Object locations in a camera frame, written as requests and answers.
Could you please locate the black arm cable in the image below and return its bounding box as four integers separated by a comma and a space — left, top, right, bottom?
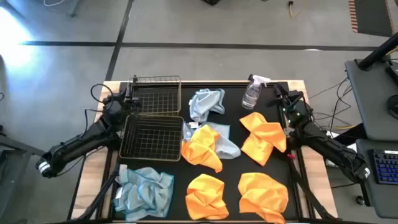
83, 83, 116, 138

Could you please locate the black frame corner bracket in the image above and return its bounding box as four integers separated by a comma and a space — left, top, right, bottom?
119, 81, 134, 94

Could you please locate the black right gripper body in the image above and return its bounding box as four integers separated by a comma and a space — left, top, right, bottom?
284, 90, 313, 125

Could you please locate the brass wire basket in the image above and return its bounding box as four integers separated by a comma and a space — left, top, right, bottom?
119, 114, 185, 162
132, 75, 182, 116

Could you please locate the black aluminium frame rail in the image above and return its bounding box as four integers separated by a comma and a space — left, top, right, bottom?
95, 81, 125, 220
119, 80, 290, 88
278, 82, 312, 220
108, 218, 302, 224

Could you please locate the grey metal table frame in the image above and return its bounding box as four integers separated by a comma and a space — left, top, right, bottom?
67, 0, 82, 17

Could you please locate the black floor mat striped edge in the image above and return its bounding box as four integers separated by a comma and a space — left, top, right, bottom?
348, 0, 398, 37

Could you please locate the black desk device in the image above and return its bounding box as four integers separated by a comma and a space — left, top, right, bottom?
385, 60, 398, 85

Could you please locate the black desk leg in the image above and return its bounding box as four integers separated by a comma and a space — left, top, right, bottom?
334, 123, 368, 147

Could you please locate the black floor cable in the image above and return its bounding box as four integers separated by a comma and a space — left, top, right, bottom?
307, 77, 354, 131

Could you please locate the black table mat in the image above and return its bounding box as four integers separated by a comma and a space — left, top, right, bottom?
107, 81, 301, 222

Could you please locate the black keyboard blue backlight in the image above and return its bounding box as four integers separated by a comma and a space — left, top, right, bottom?
368, 149, 398, 185

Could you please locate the clear plastic spray bottle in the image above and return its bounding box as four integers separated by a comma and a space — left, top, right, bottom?
241, 73, 272, 110

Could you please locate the large light blue microfiber towel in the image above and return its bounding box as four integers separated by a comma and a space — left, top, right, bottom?
112, 164, 175, 222

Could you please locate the black diagonal frame strut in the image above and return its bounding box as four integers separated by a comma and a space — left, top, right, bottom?
77, 166, 121, 220
287, 155, 338, 220

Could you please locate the white paper sheet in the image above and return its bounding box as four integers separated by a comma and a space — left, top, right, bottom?
323, 129, 358, 169

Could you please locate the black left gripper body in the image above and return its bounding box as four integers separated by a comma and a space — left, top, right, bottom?
103, 92, 130, 124

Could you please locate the yellow cable black plug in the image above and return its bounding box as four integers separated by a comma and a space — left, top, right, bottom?
287, 0, 308, 19

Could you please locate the orange microfiber towel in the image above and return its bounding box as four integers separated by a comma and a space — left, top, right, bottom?
239, 111, 287, 167
237, 172, 290, 224
185, 173, 230, 221
181, 124, 224, 174

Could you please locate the dark grey side table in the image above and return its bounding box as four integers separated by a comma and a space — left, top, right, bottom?
0, 124, 44, 224

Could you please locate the grey side desk top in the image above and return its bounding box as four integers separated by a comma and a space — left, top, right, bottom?
356, 138, 398, 219
344, 58, 398, 142

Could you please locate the black stand pole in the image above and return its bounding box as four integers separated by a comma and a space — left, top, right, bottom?
357, 32, 398, 71

